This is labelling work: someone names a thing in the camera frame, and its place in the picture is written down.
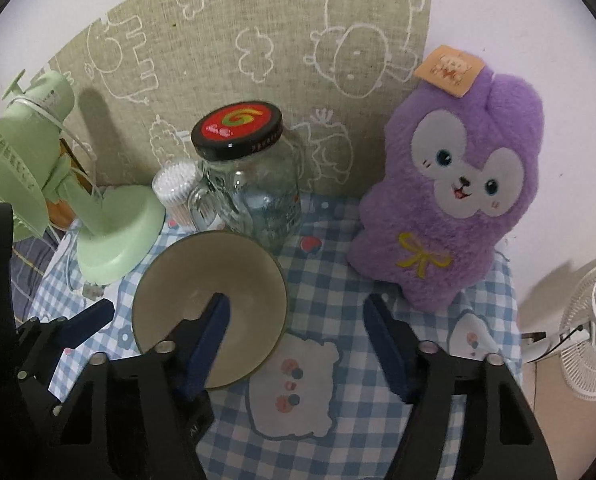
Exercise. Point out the green desk fan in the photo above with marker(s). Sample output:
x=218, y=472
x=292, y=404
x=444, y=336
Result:
x=118, y=227

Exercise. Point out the white standing fan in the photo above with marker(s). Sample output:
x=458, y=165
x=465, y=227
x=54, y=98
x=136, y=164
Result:
x=575, y=341

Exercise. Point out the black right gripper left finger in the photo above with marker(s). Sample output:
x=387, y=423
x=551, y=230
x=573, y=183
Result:
x=161, y=412

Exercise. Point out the green cartoon wall cloth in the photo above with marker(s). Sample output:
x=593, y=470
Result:
x=146, y=71

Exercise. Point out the purple plush bunny toy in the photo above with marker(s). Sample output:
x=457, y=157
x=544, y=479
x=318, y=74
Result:
x=461, y=170

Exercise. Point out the grey plaid bedding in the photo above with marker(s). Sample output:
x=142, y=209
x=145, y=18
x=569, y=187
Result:
x=30, y=259

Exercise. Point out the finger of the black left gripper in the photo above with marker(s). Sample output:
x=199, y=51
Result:
x=40, y=348

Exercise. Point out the small floral ceramic bowl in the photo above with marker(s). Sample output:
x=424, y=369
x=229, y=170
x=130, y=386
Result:
x=232, y=286

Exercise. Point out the clear cotton swab container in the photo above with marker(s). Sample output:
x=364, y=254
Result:
x=174, y=184

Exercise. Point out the glass jar black lid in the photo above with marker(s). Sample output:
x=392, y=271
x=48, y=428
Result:
x=251, y=170

